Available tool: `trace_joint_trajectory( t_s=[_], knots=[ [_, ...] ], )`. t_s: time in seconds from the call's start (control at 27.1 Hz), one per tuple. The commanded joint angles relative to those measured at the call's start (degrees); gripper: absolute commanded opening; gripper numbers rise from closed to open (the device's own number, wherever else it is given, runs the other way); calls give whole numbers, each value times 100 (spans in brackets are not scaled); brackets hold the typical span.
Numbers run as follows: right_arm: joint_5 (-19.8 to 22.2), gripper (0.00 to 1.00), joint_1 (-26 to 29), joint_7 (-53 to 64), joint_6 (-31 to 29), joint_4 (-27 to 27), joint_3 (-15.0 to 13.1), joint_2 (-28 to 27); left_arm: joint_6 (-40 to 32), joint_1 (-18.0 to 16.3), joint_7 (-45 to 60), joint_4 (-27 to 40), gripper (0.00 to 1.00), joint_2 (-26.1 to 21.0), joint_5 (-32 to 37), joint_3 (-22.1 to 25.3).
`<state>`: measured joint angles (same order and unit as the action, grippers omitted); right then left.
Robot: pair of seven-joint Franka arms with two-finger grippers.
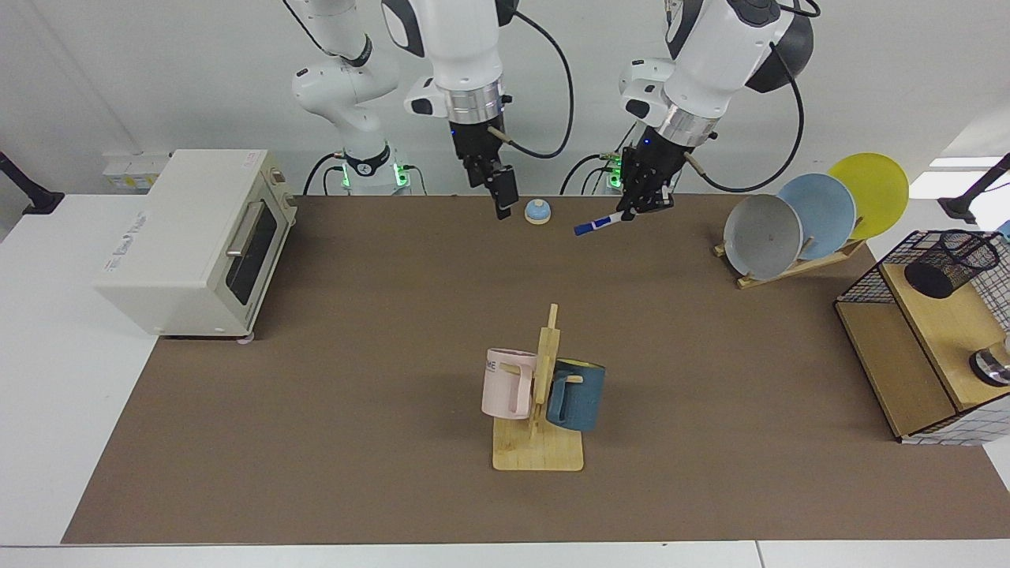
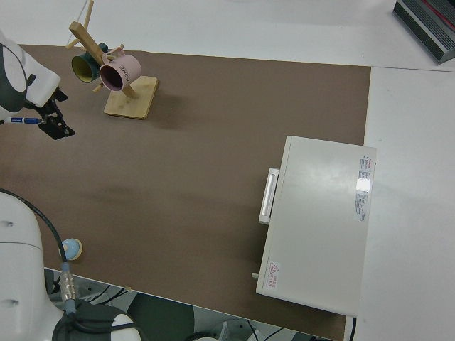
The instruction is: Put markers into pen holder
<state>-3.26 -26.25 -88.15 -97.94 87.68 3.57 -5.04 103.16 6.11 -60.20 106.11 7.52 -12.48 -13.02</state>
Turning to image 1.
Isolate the brown table cloth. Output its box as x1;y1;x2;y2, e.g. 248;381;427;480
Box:
62;194;1010;545

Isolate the wooden cup stand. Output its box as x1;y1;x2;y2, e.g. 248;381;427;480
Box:
492;304;585;473

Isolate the black clamp stand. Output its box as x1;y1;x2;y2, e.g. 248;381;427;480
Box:
937;154;1010;224
0;151;65;215

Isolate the yellow plate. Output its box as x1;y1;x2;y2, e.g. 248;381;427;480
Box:
827;152;911;241

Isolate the wire basket with wooden floor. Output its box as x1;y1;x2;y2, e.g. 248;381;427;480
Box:
835;229;1010;447

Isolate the black base cable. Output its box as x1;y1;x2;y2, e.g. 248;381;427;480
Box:
560;154;624;196
302;152;348;196

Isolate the blue and white marker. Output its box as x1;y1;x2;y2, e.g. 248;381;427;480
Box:
574;211;624;237

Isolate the silver round lid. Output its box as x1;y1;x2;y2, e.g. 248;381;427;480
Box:
970;335;1010;387

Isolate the pink cup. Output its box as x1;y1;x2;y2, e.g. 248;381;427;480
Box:
481;348;539;420

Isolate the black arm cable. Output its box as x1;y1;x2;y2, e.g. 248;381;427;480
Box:
683;0;821;194
488;9;575;159

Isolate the wooden plate rack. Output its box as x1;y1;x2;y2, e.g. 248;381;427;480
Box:
713;237;867;290

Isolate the dark teal cup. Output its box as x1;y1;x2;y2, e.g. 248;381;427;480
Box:
546;359;607;433

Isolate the grey plate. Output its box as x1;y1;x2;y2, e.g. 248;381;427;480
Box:
723;194;804;281

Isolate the black mesh pen holder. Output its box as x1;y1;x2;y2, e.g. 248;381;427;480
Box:
903;230;1001;300

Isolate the pale toaster oven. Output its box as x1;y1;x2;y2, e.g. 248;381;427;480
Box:
92;149;298;346

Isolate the light blue plate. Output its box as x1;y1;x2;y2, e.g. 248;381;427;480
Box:
777;173;858;261

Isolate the white power strip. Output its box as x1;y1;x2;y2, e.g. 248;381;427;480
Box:
103;151;173;192

